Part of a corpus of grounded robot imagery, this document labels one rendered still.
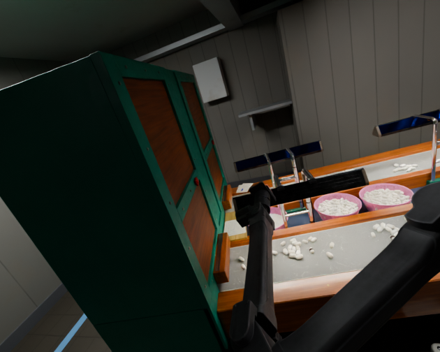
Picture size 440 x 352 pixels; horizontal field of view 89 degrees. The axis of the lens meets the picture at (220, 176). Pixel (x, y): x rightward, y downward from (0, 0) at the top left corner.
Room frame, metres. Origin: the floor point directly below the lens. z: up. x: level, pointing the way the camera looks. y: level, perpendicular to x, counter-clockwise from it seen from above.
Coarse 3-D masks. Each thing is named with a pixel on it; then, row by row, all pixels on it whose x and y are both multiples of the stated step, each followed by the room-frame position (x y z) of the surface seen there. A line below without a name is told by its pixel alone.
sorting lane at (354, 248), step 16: (368, 224) 0.95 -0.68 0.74; (400, 224) 0.89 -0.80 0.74; (272, 240) 1.06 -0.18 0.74; (288, 240) 1.02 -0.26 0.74; (320, 240) 0.95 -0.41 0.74; (336, 240) 0.91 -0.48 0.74; (352, 240) 0.88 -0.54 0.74; (368, 240) 0.85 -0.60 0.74; (384, 240) 0.82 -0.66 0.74; (272, 256) 0.94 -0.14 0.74; (288, 256) 0.91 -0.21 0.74; (304, 256) 0.88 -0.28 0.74; (320, 256) 0.85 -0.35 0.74; (336, 256) 0.82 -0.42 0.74; (352, 256) 0.79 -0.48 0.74; (368, 256) 0.76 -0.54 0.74; (240, 272) 0.90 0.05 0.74; (288, 272) 0.81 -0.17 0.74; (304, 272) 0.78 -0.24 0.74; (320, 272) 0.76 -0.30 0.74; (336, 272) 0.73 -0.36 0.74; (224, 288) 0.83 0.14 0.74
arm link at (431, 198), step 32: (416, 192) 0.31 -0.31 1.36; (416, 224) 0.26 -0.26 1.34; (384, 256) 0.26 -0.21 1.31; (416, 256) 0.23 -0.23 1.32; (352, 288) 0.24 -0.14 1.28; (384, 288) 0.22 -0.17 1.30; (416, 288) 0.22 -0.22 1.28; (320, 320) 0.22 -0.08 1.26; (352, 320) 0.20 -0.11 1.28; (384, 320) 0.20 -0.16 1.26
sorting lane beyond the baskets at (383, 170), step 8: (424, 152) 1.50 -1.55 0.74; (392, 160) 1.54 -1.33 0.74; (400, 160) 1.50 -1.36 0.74; (408, 160) 1.46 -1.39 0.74; (416, 160) 1.43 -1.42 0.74; (424, 160) 1.40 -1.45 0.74; (352, 168) 1.60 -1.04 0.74; (368, 168) 1.52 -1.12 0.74; (376, 168) 1.49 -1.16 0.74; (384, 168) 1.45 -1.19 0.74; (392, 168) 1.42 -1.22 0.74; (408, 168) 1.36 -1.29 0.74; (416, 168) 1.32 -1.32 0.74; (424, 168) 1.30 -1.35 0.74; (320, 176) 1.64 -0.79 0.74; (368, 176) 1.42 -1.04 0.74; (376, 176) 1.38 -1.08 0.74; (384, 176) 1.35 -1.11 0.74; (392, 176) 1.32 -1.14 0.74; (288, 184) 1.67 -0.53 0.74; (232, 200) 1.70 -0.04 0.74; (232, 208) 1.57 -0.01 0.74
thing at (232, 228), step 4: (232, 220) 1.34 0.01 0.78; (228, 224) 1.30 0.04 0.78; (232, 224) 1.29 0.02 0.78; (236, 224) 1.28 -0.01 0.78; (224, 228) 1.27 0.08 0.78; (228, 228) 1.26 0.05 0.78; (232, 228) 1.24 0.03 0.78; (236, 228) 1.23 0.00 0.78; (240, 228) 1.22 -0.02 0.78; (244, 228) 1.20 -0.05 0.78; (224, 232) 1.23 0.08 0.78; (228, 232) 1.22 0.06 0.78; (232, 232) 1.21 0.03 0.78; (236, 232) 1.19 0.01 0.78; (240, 232) 1.18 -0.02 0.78; (244, 232) 1.17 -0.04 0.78
